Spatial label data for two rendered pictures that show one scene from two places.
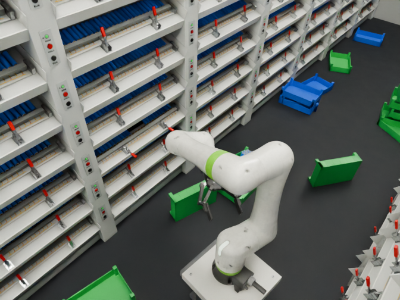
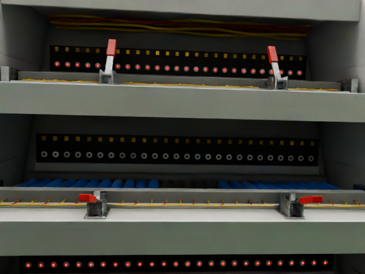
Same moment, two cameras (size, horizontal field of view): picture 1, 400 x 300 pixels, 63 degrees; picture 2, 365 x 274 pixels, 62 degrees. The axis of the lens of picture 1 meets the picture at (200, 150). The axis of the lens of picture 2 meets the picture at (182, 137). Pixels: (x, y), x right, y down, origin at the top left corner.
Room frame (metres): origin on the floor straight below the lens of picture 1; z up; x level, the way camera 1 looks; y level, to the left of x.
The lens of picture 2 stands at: (0.97, 0.00, 0.51)
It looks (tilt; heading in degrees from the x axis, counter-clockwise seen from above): 18 degrees up; 46
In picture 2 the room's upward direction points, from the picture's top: straight up
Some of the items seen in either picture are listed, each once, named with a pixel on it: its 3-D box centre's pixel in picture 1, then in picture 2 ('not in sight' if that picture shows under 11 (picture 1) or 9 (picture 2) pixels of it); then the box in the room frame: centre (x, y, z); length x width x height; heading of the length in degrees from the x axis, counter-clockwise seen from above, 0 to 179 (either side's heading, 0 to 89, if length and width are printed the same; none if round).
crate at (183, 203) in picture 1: (193, 197); not in sight; (1.22, 0.03, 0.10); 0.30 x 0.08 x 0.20; 124
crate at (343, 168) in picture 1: (334, 169); not in sight; (1.49, -0.91, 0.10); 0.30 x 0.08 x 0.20; 105
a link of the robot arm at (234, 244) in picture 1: (233, 249); not in sight; (0.68, -0.16, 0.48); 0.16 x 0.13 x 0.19; 125
